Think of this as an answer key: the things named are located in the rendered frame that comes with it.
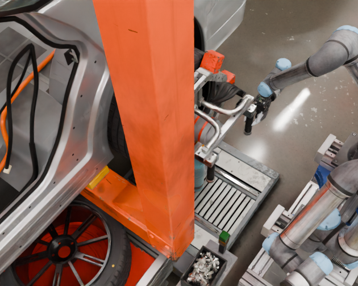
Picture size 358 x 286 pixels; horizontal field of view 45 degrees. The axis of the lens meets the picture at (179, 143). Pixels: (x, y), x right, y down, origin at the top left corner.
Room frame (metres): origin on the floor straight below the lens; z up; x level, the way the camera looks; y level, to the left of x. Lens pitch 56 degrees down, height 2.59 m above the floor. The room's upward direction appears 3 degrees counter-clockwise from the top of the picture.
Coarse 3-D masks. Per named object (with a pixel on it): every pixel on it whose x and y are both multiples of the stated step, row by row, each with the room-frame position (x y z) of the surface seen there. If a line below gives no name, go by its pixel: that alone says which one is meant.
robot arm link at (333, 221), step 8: (336, 208) 0.69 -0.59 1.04; (328, 216) 0.65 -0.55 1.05; (336, 216) 0.65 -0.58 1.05; (320, 224) 0.62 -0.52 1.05; (328, 224) 0.62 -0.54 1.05; (336, 224) 0.62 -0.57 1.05; (344, 224) 0.63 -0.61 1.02; (320, 232) 0.61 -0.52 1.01; (328, 232) 0.60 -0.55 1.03; (336, 232) 0.59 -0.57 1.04; (320, 240) 0.59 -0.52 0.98; (328, 240) 0.57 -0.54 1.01
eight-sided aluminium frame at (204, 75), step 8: (200, 72) 1.36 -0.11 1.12; (208, 72) 1.36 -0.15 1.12; (200, 80) 1.31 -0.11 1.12; (208, 80) 1.34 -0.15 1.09; (216, 80) 1.40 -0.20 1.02; (224, 80) 1.45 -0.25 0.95; (200, 88) 1.29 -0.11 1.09; (216, 88) 1.48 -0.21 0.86; (208, 112) 1.44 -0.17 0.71; (216, 112) 1.42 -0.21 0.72; (200, 144) 1.30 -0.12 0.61
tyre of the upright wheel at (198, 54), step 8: (200, 56) 1.45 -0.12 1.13; (200, 64) 1.43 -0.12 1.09; (112, 104) 1.25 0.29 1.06; (112, 112) 1.22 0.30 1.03; (112, 120) 1.21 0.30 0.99; (120, 120) 1.19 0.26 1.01; (112, 128) 1.19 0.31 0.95; (120, 128) 1.16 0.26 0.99; (112, 136) 1.18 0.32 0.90; (120, 136) 1.15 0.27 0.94; (112, 144) 1.18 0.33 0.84; (120, 144) 1.14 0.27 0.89; (120, 152) 1.16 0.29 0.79
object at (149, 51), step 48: (96, 0) 0.77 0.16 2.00; (144, 0) 0.68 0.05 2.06; (192, 0) 0.79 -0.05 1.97; (144, 48) 0.69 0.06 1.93; (192, 48) 0.79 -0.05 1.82; (144, 96) 0.70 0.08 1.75; (192, 96) 0.79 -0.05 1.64; (144, 144) 0.72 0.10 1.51; (192, 144) 0.79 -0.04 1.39; (144, 192) 0.75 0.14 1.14; (192, 192) 0.79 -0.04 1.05; (192, 240) 0.78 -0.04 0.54
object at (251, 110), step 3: (240, 99) 1.32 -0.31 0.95; (240, 102) 1.31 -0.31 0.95; (237, 105) 1.29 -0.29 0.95; (252, 105) 1.28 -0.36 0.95; (249, 108) 1.26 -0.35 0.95; (252, 108) 1.26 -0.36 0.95; (255, 108) 1.27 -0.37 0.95; (246, 111) 1.26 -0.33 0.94; (249, 111) 1.25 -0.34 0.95; (252, 111) 1.25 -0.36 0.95; (255, 111) 1.27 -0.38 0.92; (243, 114) 1.26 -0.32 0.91; (246, 114) 1.26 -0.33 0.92; (249, 114) 1.24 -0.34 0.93; (252, 114) 1.25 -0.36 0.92; (249, 117) 1.24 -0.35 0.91
